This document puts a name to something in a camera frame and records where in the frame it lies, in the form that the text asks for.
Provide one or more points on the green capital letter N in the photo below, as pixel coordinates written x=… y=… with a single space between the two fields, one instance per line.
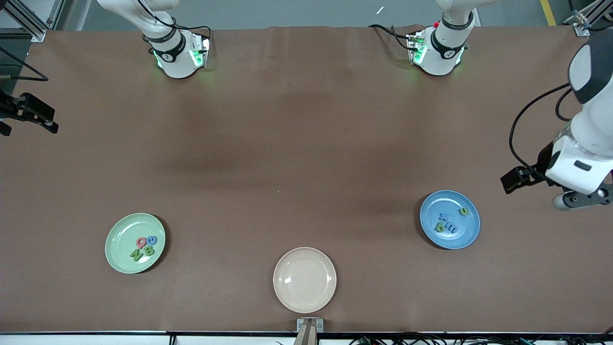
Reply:
x=136 y=254

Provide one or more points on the blue lowercase letter m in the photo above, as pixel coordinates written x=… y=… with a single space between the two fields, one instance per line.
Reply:
x=451 y=228

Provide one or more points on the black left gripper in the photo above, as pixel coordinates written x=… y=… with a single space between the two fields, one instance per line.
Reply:
x=543 y=163

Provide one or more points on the cream round plate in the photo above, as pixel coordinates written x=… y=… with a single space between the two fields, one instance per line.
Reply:
x=304 y=280

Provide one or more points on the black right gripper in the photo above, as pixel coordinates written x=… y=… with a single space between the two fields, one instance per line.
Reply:
x=10 y=109

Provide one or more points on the green lowercase letter b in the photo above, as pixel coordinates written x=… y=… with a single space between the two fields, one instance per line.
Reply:
x=439 y=227

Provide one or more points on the grey metal bracket with post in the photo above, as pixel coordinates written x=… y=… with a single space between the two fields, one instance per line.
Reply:
x=310 y=328

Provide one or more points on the green capital letter B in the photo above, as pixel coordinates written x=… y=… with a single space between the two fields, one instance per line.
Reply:
x=149 y=251

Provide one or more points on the blue round plate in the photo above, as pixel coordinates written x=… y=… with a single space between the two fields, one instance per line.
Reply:
x=448 y=201

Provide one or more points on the green lowercase letter u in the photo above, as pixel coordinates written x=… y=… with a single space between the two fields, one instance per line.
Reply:
x=463 y=211

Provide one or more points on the blue lowercase letter x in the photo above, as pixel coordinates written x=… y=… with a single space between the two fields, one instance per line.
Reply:
x=449 y=215

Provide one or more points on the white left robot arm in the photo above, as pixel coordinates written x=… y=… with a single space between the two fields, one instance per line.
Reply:
x=591 y=139

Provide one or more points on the light green round plate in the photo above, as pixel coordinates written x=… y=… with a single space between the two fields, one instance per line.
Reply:
x=124 y=230

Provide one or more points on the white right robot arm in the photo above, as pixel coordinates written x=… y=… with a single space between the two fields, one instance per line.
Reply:
x=175 y=62

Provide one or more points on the blue capital letter C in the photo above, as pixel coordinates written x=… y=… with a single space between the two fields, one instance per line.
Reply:
x=148 y=240

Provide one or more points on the brown table cover sheet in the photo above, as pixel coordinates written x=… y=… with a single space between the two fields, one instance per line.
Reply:
x=287 y=143

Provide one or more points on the pink capital letter Q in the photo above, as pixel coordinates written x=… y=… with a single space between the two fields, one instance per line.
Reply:
x=138 y=242

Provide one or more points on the aluminium frame profile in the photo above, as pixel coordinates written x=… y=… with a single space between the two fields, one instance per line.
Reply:
x=24 y=19
x=586 y=19

